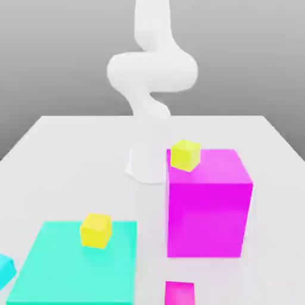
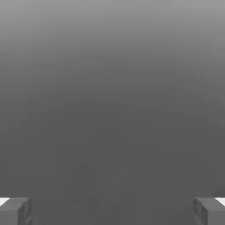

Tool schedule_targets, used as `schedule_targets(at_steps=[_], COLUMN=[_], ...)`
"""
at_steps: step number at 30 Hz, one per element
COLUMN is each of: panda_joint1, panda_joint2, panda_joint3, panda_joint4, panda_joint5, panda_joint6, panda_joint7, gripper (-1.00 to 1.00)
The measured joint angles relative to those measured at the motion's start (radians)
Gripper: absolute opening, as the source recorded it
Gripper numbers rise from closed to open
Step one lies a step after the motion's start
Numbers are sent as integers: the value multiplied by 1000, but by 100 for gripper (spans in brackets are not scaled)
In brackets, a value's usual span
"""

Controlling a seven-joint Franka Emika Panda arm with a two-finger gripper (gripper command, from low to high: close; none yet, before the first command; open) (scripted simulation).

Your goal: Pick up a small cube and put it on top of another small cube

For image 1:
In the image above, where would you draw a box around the small yellow cube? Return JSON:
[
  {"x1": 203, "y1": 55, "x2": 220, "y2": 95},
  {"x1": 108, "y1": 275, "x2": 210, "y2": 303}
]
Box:
[
  {"x1": 79, "y1": 212, "x2": 113, "y2": 250},
  {"x1": 170, "y1": 139, "x2": 202, "y2": 173}
]

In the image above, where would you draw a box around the small magenta cube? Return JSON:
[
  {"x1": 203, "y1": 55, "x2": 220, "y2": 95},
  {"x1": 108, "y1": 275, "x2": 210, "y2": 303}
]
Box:
[{"x1": 164, "y1": 281, "x2": 195, "y2": 305}]

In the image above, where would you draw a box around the small cyan cube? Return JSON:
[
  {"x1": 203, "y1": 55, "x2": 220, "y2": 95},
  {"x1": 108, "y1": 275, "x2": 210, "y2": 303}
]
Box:
[{"x1": 0, "y1": 253, "x2": 17, "y2": 291}]

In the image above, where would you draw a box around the large magenta box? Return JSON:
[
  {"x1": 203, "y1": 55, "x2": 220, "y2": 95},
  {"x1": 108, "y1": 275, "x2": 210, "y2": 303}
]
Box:
[{"x1": 166, "y1": 148, "x2": 254, "y2": 259}]

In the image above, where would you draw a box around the large turquoise box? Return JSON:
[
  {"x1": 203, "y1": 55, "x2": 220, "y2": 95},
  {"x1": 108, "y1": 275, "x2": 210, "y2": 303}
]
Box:
[{"x1": 5, "y1": 220, "x2": 138, "y2": 305}]

